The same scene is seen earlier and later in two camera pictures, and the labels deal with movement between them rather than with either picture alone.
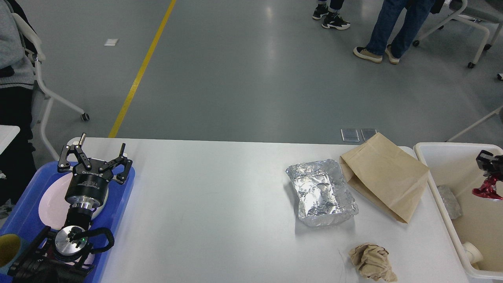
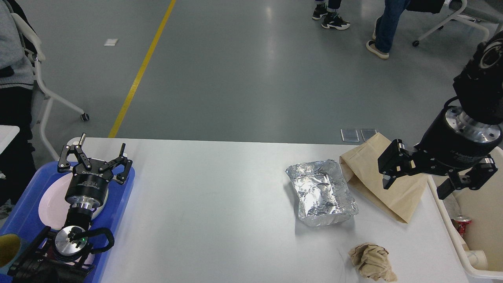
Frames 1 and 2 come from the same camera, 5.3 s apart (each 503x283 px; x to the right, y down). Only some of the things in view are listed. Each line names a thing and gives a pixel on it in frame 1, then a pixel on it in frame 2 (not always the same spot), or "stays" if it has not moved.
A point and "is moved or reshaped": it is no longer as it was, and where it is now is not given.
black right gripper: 496,166 -> 454,141
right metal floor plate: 367,133 stays
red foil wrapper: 488,190 -> 461,226
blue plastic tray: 22,218 stays
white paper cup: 474,255 is moved or reshaped
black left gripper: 88,186 stays
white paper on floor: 111,42 stays
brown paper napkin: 373,261 stays
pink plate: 52,206 stays
